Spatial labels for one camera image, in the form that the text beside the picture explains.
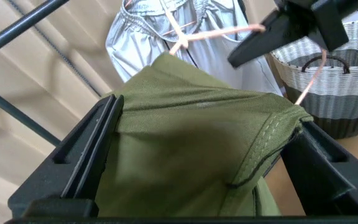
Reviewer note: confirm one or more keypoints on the pale grey shorts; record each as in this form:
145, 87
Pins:
141, 40

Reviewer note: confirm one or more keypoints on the green garment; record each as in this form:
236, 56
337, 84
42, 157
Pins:
182, 140

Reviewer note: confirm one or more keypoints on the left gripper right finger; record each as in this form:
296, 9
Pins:
328, 186

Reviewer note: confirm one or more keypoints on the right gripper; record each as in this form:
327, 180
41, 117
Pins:
328, 18

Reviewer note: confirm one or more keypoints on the white laundry basket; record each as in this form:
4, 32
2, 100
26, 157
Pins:
331, 87

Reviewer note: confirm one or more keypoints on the pink clothes hanger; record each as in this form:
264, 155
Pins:
216, 33
179, 28

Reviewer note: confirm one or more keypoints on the black clothes rack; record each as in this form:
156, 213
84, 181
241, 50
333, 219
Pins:
17, 28

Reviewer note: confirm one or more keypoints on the beige curtain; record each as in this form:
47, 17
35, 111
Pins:
26, 77

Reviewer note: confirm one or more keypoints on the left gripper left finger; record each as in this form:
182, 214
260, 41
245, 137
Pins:
51, 186

